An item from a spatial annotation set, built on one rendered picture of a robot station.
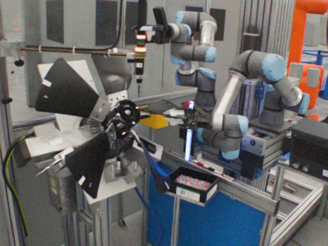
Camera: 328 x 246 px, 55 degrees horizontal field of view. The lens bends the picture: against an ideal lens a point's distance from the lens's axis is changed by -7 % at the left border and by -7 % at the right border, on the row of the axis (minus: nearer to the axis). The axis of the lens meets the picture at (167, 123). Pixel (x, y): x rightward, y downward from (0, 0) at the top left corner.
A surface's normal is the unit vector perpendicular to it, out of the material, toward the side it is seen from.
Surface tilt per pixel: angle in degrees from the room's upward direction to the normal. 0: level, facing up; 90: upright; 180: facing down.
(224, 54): 90
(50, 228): 90
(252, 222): 90
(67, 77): 76
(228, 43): 90
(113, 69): 50
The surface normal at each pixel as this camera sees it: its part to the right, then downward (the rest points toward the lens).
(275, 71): 0.58, 0.23
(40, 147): 0.57, -0.40
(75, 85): 0.36, 0.15
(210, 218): -0.72, 0.19
